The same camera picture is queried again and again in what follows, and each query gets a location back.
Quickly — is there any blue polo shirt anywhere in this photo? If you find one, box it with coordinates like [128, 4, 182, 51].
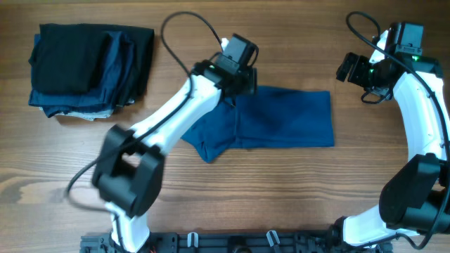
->
[181, 86, 335, 163]

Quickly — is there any black folded garment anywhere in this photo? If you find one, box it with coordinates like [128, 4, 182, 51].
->
[29, 23, 155, 106]

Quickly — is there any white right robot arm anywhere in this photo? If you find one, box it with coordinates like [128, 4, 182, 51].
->
[332, 53, 449, 249]

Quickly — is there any white folded garment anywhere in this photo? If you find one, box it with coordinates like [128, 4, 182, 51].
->
[39, 105, 122, 121]

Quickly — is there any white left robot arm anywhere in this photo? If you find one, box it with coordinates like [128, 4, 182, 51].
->
[91, 60, 257, 252]

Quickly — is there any navy folded garment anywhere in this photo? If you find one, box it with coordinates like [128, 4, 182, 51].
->
[28, 32, 135, 109]

